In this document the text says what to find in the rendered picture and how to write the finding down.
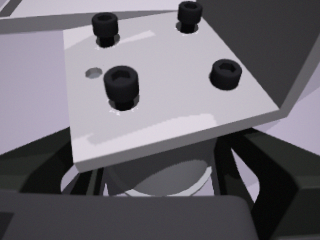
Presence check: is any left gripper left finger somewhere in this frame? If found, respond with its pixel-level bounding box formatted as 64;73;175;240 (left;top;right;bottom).
0;127;104;195

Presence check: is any white shallow rectangular tray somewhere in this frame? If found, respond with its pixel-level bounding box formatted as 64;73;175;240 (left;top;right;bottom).
0;0;196;34

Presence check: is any light grey metal bracket plate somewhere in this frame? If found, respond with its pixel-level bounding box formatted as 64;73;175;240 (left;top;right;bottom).
63;0;320;173

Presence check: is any black socket head screw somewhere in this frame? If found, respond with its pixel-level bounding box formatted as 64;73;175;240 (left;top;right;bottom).
92;12;119;48
177;1;203;34
103;65;139;112
210;59;242;91

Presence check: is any dark grey cylinder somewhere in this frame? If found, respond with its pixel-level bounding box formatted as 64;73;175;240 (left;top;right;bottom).
106;137;218;196

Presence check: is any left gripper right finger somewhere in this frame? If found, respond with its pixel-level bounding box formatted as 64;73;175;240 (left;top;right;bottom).
214;128;320;240

